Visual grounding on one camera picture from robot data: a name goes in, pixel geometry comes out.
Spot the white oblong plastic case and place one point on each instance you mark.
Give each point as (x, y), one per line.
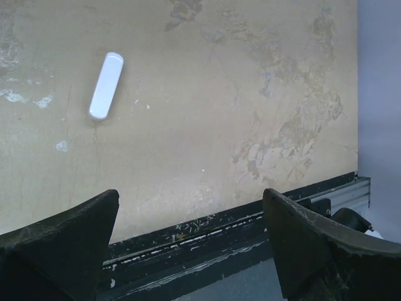
(106, 86)

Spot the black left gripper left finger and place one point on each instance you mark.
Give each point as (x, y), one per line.
(60, 257)

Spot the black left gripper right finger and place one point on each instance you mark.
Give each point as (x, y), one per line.
(317, 258)

